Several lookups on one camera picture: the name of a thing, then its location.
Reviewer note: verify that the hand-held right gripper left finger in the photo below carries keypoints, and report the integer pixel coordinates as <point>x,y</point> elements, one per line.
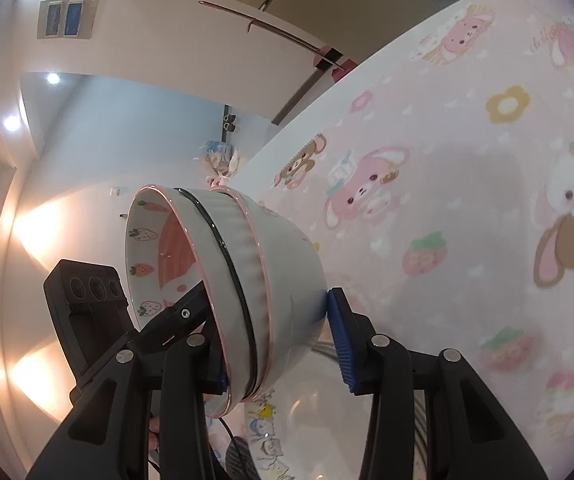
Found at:
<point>202,370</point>

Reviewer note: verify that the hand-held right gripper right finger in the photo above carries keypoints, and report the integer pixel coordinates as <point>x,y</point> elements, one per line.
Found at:
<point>341,340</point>

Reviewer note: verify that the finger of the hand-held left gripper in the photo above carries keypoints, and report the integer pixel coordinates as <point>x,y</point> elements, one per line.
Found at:
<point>177,317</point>

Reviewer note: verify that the pink strawberry print bowl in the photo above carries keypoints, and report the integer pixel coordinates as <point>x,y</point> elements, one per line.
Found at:
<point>292,280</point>
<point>167,240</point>

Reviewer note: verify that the white cartoon print plate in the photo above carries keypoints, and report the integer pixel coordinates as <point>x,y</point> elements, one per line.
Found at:
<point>297,410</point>

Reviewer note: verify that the white bowl black rim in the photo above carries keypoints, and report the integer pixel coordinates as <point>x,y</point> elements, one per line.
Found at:
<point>244,260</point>

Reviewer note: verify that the person's left hand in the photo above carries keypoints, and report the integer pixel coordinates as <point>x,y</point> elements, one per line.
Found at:
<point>154,432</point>

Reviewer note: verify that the dark slipper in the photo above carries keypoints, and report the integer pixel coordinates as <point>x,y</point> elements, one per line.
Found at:
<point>226,119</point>
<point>230,127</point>

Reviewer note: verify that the recessed ceiling light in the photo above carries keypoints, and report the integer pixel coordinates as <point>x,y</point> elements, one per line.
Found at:
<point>11,122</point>
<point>53,78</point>

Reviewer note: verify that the wooden broom stick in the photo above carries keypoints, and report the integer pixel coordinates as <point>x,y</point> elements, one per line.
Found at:
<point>267,25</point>

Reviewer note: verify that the white wall switch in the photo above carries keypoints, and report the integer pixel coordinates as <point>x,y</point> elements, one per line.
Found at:
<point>116,191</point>

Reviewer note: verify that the grey wall panel box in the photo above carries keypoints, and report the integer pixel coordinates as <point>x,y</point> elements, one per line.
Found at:
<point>67,17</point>

